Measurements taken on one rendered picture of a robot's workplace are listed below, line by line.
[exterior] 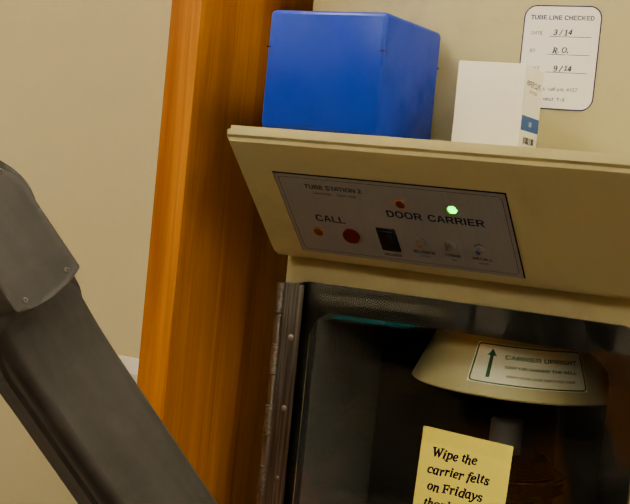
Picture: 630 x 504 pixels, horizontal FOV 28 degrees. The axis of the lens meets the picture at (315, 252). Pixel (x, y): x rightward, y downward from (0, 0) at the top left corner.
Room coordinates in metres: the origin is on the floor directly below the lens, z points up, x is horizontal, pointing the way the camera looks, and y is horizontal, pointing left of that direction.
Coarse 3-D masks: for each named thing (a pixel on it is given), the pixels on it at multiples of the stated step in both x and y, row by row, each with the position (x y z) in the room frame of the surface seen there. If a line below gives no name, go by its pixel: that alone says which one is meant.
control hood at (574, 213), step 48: (240, 144) 0.97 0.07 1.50; (288, 144) 0.94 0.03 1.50; (336, 144) 0.92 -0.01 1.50; (384, 144) 0.90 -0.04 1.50; (432, 144) 0.88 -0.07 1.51; (480, 144) 0.87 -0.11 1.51; (528, 192) 0.87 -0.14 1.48; (576, 192) 0.85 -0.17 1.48; (624, 192) 0.83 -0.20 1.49; (288, 240) 1.03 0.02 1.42; (528, 240) 0.90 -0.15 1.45; (576, 240) 0.88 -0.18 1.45; (624, 240) 0.86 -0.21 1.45; (576, 288) 0.92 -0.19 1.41; (624, 288) 0.90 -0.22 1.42
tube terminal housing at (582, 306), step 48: (336, 0) 1.06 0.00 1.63; (384, 0) 1.04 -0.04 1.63; (432, 0) 1.02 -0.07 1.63; (480, 0) 1.00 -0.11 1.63; (528, 0) 0.98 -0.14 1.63; (576, 0) 0.96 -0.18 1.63; (624, 0) 0.94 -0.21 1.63; (480, 48) 0.99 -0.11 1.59; (624, 48) 0.94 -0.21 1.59; (624, 96) 0.94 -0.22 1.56; (576, 144) 0.95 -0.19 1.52; (624, 144) 0.94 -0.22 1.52; (384, 288) 1.02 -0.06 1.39; (432, 288) 1.00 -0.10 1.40; (480, 288) 0.98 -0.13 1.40; (528, 288) 0.97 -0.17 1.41
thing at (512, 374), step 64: (320, 320) 1.04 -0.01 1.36; (384, 320) 1.01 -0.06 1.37; (448, 320) 0.98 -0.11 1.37; (512, 320) 0.96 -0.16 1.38; (576, 320) 0.93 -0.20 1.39; (320, 384) 1.04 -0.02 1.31; (384, 384) 1.01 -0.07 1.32; (448, 384) 0.98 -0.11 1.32; (512, 384) 0.95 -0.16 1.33; (576, 384) 0.93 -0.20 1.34; (320, 448) 1.03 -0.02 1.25; (384, 448) 1.00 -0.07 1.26; (576, 448) 0.93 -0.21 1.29
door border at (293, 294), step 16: (288, 288) 1.05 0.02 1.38; (288, 304) 1.05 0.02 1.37; (288, 320) 1.05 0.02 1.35; (272, 336) 1.06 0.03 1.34; (288, 336) 1.05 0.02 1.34; (288, 352) 1.05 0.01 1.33; (288, 368) 1.05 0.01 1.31; (272, 384) 1.05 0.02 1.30; (288, 384) 1.05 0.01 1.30; (272, 400) 1.05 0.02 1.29; (288, 400) 1.05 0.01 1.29; (272, 416) 1.06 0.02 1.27; (288, 416) 1.05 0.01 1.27; (272, 432) 1.05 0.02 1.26; (288, 432) 1.05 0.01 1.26; (272, 448) 1.05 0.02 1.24; (288, 448) 1.05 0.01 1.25; (272, 464) 1.05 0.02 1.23; (272, 480) 1.05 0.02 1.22; (272, 496) 1.05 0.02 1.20
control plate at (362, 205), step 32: (288, 192) 0.98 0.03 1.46; (320, 192) 0.96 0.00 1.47; (352, 192) 0.95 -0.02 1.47; (384, 192) 0.93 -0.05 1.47; (416, 192) 0.92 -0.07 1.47; (448, 192) 0.90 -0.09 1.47; (480, 192) 0.89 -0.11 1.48; (320, 224) 0.99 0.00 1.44; (352, 224) 0.97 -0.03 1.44; (384, 224) 0.96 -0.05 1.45; (416, 224) 0.94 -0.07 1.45; (448, 224) 0.93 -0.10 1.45; (480, 224) 0.91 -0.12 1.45; (512, 224) 0.90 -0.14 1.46; (384, 256) 0.99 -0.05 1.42; (416, 256) 0.97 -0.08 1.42; (448, 256) 0.95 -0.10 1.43; (480, 256) 0.94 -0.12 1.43; (512, 256) 0.92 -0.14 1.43
